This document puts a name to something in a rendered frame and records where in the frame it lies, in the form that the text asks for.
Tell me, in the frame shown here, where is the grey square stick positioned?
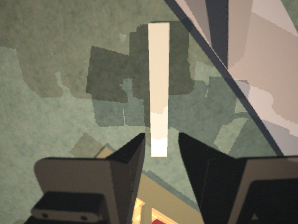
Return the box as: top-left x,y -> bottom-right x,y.
148,23 -> 169,157

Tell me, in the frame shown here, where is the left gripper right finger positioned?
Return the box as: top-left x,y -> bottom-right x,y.
178,132 -> 298,224

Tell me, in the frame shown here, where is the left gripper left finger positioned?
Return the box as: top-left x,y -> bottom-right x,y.
34,133 -> 146,224

